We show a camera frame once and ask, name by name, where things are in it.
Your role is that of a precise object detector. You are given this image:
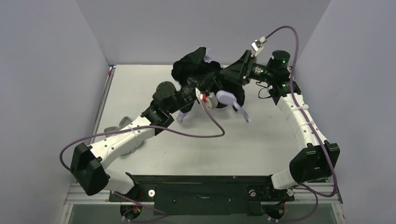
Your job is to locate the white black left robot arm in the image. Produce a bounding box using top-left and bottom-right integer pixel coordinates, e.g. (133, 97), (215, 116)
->
(70, 72), (215, 196)

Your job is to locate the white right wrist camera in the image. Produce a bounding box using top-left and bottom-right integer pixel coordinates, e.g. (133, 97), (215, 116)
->
(251, 36), (267, 58)

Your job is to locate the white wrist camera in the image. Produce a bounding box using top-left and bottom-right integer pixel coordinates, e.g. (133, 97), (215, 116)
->
(251, 36), (267, 58)
(200, 92), (218, 109)

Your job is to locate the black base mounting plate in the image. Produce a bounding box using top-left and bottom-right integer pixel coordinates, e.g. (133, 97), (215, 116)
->
(109, 175), (295, 216)

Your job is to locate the black and lilac folding umbrella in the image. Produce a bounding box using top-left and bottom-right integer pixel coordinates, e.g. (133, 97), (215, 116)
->
(171, 47), (250, 122)

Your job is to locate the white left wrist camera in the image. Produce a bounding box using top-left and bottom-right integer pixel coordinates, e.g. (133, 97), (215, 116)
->
(200, 92), (218, 109)

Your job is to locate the grey umbrella sleeve case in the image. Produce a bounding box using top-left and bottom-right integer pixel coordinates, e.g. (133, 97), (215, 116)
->
(104, 116), (133, 137)

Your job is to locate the aluminium front frame rail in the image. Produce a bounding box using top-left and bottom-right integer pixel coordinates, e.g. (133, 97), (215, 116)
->
(64, 183), (343, 205)

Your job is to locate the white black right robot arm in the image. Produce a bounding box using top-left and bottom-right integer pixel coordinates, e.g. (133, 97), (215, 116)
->
(220, 50), (340, 190)

